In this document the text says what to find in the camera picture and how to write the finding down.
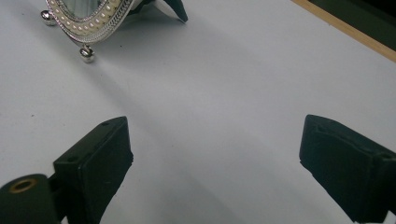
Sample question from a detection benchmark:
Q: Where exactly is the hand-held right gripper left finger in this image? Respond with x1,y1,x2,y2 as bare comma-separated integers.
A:
52,116,134,224

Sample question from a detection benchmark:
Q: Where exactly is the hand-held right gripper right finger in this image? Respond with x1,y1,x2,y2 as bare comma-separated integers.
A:
298,114,396,224

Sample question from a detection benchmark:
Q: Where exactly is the white table board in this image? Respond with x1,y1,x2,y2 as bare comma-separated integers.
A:
0,0,396,224

